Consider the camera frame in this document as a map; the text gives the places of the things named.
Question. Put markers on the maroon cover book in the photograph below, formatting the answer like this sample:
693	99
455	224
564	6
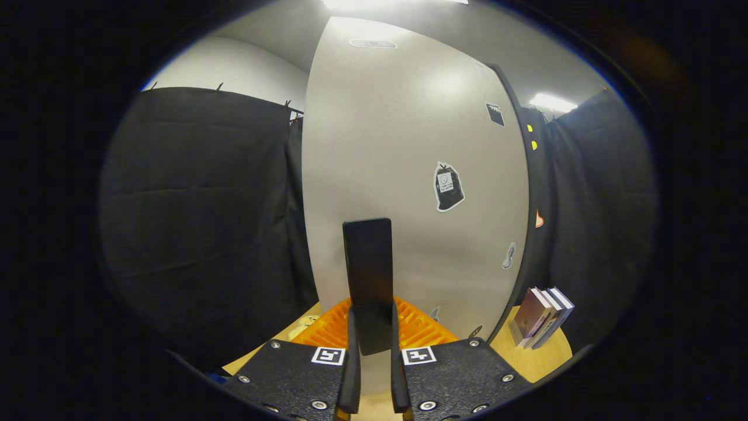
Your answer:
530	316

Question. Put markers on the beige cabinet door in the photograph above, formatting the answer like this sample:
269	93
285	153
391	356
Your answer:
380	146

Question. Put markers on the dark grey cabinet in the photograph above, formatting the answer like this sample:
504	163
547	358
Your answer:
527	275

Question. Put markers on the large bright ceiling light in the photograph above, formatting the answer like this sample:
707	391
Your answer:
391	3

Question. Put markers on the small rectangular ceiling light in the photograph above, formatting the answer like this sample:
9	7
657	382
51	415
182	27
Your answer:
552	103

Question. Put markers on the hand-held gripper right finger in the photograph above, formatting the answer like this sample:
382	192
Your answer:
398	374

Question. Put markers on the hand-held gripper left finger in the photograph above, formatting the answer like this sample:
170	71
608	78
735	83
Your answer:
352	362

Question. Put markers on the white cover book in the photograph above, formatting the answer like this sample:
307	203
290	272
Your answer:
555	313

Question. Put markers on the black backdrop cloth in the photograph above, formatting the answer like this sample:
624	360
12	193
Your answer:
193	222

